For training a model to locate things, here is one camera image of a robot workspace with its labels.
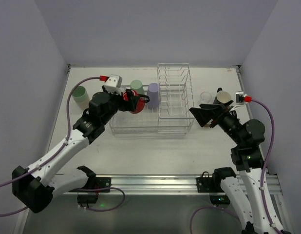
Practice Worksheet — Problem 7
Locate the low white wire rack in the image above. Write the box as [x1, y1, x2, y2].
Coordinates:
[109, 84, 161, 137]

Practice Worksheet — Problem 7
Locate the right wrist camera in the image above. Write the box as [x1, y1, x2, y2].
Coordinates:
[233, 91, 245, 109]

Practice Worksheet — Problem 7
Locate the purple cup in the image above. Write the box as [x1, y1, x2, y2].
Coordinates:
[147, 83, 160, 109]

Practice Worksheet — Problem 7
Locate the clear glass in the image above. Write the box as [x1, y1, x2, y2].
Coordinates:
[199, 92, 212, 104]

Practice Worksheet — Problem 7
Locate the aluminium mounting rail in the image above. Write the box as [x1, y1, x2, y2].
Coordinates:
[27, 173, 282, 195]

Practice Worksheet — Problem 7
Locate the cream and brown cup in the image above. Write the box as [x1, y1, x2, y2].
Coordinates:
[205, 123, 213, 128]

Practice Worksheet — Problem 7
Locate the light green cup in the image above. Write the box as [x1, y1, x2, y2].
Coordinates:
[72, 86, 89, 103]

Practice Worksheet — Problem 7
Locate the red mug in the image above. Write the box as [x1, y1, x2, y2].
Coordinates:
[123, 89, 150, 114]

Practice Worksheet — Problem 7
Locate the black mug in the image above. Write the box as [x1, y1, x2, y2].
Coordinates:
[214, 88, 232, 104]

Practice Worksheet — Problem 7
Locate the tall white wire rack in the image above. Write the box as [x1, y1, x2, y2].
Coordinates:
[157, 63, 194, 135]

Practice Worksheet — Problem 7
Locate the green cup in low rack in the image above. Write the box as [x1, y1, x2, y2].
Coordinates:
[130, 79, 145, 95]

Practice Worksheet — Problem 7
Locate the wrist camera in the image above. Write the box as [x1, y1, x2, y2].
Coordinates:
[103, 75, 122, 95]
[233, 91, 245, 109]

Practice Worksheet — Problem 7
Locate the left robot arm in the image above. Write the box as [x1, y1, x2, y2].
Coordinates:
[12, 89, 140, 213]

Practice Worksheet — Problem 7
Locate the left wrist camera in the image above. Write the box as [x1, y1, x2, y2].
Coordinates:
[103, 75, 122, 95]

